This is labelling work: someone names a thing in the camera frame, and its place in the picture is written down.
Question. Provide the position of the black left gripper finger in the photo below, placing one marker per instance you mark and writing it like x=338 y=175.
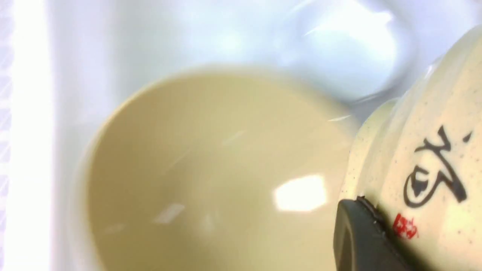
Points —
x=361 y=239

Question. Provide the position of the large white plastic tub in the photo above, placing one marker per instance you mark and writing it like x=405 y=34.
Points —
x=67 y=64

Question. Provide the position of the stack of white sauce dishes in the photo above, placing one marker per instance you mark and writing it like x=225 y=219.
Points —
x=351 y=49

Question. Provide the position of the tan noodle bowl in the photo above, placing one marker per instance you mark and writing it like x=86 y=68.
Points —
x=418 y=160

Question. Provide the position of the stack of tan noodle bowls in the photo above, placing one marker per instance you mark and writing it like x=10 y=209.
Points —
x=222 y=170

